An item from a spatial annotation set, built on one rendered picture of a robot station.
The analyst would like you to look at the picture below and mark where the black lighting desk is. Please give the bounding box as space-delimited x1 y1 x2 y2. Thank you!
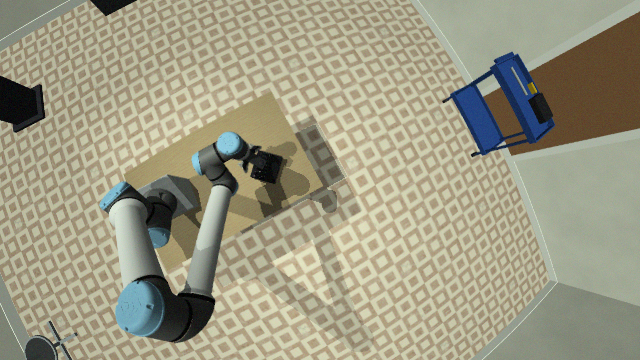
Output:
250 150 283 184

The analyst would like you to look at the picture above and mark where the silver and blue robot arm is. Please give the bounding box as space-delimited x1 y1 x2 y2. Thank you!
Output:
99 132 267 343

